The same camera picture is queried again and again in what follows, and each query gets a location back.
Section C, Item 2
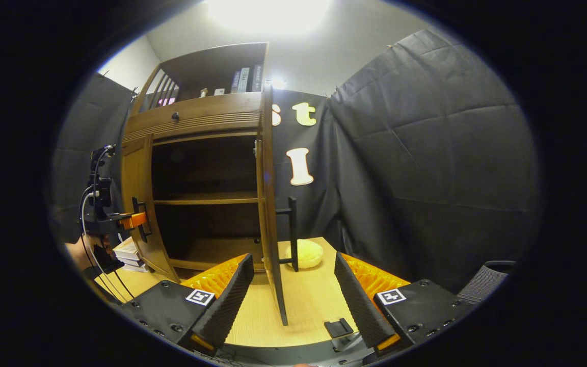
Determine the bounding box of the beige paperback book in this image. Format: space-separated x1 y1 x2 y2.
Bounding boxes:
114 237 140 260

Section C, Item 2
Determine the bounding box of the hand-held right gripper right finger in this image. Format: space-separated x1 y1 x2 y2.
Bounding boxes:
334 251 477 356

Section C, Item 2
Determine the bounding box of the black table clamp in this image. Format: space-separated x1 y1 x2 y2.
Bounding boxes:
324 319 354 338

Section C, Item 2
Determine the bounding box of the wooden cabinet door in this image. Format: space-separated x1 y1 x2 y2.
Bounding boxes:
120 135 181 283
255 84 299 327

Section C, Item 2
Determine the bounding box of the black backdrop cloth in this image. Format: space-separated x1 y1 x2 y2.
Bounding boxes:
51 28 541 296

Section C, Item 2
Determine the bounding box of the white cable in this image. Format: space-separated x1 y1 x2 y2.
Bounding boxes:
79 186 121 304

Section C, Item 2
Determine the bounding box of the black cable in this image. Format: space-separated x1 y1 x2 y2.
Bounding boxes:
90 148 136 301

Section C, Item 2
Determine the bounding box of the wooden double-door shoe cabinet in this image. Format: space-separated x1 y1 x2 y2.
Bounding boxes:
120 42 274 278

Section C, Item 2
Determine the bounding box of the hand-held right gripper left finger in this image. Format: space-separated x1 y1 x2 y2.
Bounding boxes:
120 253 255 356

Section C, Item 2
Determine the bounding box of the pale yellow fluffy pad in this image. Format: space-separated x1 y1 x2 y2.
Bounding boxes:
285 239 324 269

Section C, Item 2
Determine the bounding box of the wooden inner cabinet shelf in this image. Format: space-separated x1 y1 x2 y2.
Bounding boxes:
153 191 263 205

